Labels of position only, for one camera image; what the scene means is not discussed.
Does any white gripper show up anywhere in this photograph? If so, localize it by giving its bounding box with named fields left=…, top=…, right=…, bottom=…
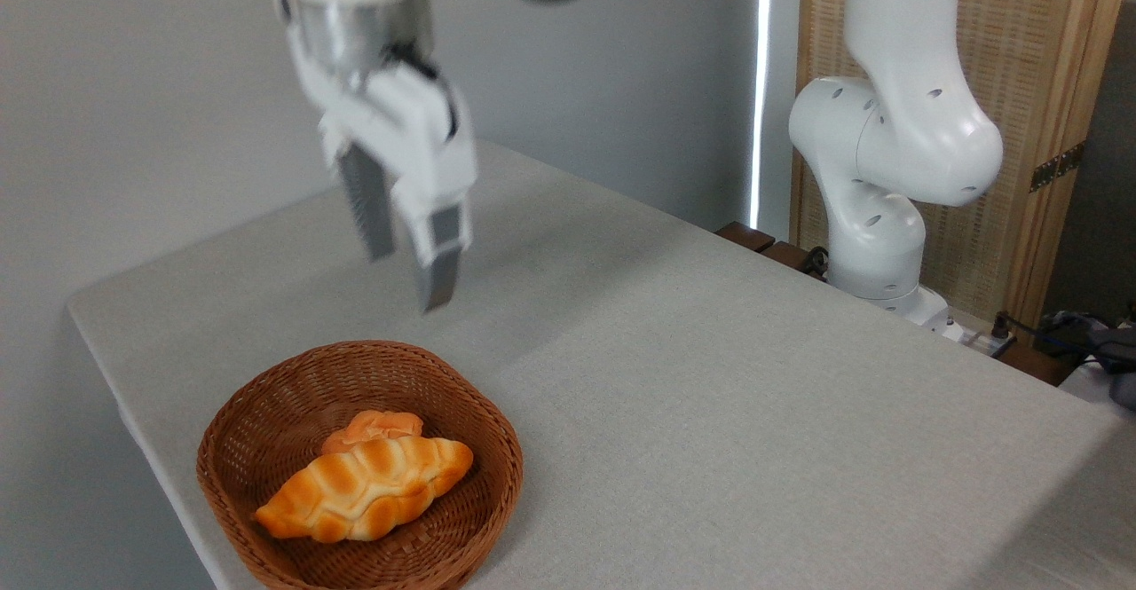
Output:
left=286, top=31, right=478, bottom=314

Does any long braided bread loaf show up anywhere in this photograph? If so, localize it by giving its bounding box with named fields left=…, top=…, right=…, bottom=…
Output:
left=255, top=436, right=475, bottom=544

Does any round orange bread bun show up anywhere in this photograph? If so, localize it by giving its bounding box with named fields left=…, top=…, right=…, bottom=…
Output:
left=321, top=410, right=425, bottom=456

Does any brown woven wicker basket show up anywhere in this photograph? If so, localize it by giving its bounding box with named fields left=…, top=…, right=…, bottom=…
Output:
left=196, top=340, right=525, bottom=590

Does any dark brown wooden block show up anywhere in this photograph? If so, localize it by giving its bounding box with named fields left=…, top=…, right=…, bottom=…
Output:
left=761, top=241, right=828, bottom=282
left=715, top=222, right=777, bottom=254

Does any black plug with socket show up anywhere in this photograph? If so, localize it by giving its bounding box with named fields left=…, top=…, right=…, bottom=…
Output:
left=983, top=311, right=1018, bottom=360

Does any wooden rattan folding screen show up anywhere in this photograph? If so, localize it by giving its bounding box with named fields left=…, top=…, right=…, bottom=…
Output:
left=789, top=0, right=1136, bottom=334

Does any metal screen hinge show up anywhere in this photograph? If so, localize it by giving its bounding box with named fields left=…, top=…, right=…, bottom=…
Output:
left=1029, top=142, right=1085, bottom=193

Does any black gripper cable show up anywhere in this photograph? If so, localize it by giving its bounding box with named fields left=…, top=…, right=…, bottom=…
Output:
left=387, top=44, right=461, bottom=143

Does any black cable bundle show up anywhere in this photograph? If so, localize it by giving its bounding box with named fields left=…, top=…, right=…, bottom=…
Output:
left=1003, top=306, right=1136, bottom=369

